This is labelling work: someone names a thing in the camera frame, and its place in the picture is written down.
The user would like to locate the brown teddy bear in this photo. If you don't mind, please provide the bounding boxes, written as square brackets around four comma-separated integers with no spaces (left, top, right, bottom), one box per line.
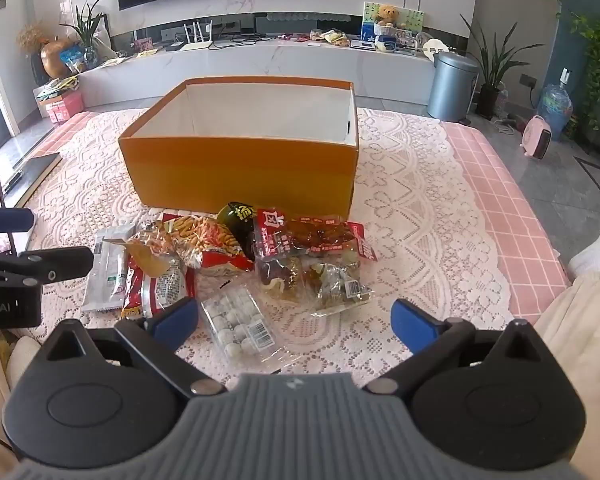
[375,4,400,28]

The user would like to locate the stack of papers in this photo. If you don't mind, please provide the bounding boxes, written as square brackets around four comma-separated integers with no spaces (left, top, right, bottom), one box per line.
[34,76,81,102]

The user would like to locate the clear crinkled snack packet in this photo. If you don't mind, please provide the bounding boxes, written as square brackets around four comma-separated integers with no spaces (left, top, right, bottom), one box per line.
[305,260,376,316]

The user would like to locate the person's right leg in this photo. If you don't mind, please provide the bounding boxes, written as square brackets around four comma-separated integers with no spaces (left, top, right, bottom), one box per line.
[532,267,600,466]

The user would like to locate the white basket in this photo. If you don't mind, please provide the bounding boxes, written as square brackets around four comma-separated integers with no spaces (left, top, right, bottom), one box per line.
[374,24,398,52]

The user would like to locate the snack bag with orange sticks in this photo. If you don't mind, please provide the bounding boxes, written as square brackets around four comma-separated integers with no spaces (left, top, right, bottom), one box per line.
[157,212,261,278]

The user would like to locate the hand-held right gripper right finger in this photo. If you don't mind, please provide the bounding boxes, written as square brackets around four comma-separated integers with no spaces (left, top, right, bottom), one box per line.
[362,299,548,396]

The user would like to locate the clear packet of amber snack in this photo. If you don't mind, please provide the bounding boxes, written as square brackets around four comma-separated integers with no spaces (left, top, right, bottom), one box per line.
[102,225,186,281]

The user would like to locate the white marble tv console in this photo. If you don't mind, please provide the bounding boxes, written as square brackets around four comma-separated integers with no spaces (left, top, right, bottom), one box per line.
[77,40,441,111]

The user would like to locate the dark green snack packet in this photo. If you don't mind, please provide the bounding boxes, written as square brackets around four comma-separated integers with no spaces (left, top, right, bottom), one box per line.
[216,202,257,261]

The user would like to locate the blue packet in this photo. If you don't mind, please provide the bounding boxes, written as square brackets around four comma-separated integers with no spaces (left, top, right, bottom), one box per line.
[60,45,88,73]

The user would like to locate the green photo board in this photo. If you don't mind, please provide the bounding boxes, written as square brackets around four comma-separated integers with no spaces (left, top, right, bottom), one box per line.
[362,1,425,36]

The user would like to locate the silver and green snack packet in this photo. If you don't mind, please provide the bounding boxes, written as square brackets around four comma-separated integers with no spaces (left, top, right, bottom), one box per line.
[82,226,136,313]

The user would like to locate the long-leaf plant in black pot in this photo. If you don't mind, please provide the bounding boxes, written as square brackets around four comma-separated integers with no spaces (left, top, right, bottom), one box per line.
[460,10,526,116]

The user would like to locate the black cables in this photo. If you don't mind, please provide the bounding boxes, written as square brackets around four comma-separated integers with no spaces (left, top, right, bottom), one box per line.
[220,32,281,46]

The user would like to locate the golden vase with dried flowers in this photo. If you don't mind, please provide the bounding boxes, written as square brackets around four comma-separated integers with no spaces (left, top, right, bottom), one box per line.
[17,22,73,81]

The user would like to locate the pink box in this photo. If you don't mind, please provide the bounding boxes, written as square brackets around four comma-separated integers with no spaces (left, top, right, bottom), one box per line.
[37,89,85,123]

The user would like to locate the snack packets on console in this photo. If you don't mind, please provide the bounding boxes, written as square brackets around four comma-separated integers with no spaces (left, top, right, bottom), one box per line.
[310,27,351,47]

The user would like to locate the orange cardboard box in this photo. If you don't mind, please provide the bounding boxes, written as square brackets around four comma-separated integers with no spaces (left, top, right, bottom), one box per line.
[118,76,360,221]

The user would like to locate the white lace tablecloth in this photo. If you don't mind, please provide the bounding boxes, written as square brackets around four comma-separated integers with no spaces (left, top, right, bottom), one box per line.
[7,107,518,378]

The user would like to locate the clear packet of brown snack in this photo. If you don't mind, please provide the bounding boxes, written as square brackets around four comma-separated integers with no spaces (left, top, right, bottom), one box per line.
[256,255,311,303]

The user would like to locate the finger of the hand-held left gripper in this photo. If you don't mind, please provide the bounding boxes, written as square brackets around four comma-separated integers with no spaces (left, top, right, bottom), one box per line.
[0,208,35,233]
[0,247,95,286]

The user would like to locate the person's white sock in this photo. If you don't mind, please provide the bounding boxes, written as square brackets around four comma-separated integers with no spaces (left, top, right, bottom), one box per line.
[567,214,600,278]

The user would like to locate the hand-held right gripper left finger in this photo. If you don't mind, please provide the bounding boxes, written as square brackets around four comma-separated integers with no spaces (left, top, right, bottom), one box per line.
[45,297,228,398]

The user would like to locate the pink space heater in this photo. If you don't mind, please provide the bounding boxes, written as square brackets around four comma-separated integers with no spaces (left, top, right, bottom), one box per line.
[520,115,561,160]

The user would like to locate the clear tray of white balls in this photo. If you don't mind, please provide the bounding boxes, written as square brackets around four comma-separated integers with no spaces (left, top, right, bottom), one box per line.
[200,287,303,376]

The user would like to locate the person's leg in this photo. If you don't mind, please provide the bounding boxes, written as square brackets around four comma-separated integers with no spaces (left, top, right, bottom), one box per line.
[532,267,600,466]
[2,335,48,396]

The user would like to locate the white router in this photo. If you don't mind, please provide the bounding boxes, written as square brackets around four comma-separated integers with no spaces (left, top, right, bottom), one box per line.
[182,19,216,52]

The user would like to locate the red snack bag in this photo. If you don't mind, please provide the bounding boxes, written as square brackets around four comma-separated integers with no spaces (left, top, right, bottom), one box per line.
[121,260,197,322]

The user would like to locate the blue water bottle with pump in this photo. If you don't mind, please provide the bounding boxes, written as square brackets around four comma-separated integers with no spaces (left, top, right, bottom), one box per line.
[536,67,573,141]

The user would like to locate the grey pedal trash can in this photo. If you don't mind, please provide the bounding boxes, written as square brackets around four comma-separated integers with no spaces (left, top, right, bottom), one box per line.
[426,51,481,123]

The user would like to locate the black picture frame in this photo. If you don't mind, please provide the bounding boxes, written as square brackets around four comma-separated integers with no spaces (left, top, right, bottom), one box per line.
[97,14,116,51]

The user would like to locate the pink checked tablecloth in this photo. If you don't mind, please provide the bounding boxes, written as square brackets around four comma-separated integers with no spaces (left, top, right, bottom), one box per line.
[22,110,571,321]

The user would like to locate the person's left leg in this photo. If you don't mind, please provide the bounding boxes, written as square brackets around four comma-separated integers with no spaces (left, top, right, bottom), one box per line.
[2,335,48,396]

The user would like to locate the leafy plant in glass vase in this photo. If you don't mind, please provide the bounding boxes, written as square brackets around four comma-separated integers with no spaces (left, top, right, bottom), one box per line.
[60,0,111,68]

